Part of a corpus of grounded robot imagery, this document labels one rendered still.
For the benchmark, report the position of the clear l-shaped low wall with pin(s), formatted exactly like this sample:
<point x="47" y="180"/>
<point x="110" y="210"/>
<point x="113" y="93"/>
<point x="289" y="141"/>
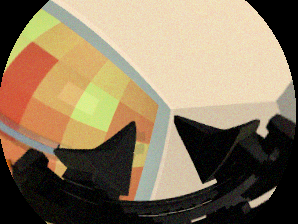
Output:
<point x="27" y="133"/>

